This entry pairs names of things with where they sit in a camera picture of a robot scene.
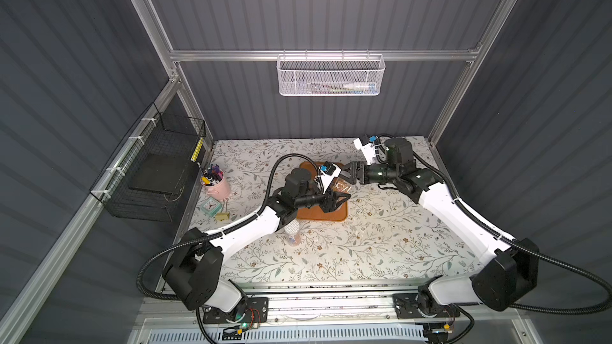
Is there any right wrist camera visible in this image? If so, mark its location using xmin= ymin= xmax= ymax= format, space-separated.
xmin=353 ymin=135 xmax=381 ymax=165

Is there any left black corrugated cable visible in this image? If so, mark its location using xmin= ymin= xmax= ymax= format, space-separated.
xmin=135 ymin=152 xmax=320 ymax=302

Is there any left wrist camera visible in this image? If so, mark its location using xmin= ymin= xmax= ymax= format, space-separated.
xmin=318 ymin=162 xmax=341 ymax=193

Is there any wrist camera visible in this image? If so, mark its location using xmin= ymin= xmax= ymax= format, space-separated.
xmin=318 ymin=162 xmax=341 ymax=193
xmin=353 ymin=135 xmax=381 ymax=165

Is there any brown wooden tray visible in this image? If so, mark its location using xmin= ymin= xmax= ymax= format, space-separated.
xmin=295 ymin=161 xmax=349 ymax=223

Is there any clear candy jar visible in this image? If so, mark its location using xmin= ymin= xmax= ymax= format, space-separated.
xmin=332 ymin=178 xmax=352 ymax=194
xmin=284 ymin=226 xmax=301 ymax=246

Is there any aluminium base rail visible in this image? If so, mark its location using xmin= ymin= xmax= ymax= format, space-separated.
xmin=133 ymin=279 xmax=521 ymax=331

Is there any pink pen cup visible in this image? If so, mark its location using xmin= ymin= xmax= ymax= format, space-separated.
xmin=201 ymin=165 xmax=231 ymax=202

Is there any white wire mesh basket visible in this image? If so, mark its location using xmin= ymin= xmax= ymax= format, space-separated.
xmin=276 ymin=53 xmax=386 ymax=97

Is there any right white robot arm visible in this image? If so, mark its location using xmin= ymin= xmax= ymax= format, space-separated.
xmin=341 ymin=136 xmax=539 ymax=317

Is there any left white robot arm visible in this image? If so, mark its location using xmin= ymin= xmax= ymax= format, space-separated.
xmin=163 ymin=162 xmax=350 ymax=315

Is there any yellow marker pen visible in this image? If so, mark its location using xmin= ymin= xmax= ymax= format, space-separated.
xmin=191 ymin=138 xmax=204 ymax=162

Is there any black corrugated cable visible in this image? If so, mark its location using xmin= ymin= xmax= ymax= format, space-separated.
xmin=135 ymin=152 xmax=320 ymax=302
xmin=410 ymin=150 xmax=612 ymax=316

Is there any white pen in basket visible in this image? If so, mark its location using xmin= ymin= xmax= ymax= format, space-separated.
xmin=343 ymin=82 xmax=377 ymax=93

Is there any black wire basket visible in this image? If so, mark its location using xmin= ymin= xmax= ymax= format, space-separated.
xmin=90 ymin=106 xmax=207 ymax=222

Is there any right black corrugated cable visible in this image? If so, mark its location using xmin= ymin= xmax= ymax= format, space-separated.
xmin=410 ymin=150 xmax=612 ymax=316

